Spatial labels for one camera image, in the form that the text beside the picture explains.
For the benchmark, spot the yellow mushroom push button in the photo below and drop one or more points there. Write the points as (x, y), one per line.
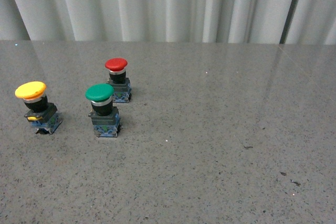
(42, 115)

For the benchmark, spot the red mushroom push button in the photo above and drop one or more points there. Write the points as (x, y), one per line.
(118, 80)

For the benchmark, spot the green mushroom push button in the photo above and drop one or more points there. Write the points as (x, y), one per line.
(104, 115)

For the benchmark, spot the white pleated curtain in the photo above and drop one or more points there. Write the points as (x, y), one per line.
(233, 21)

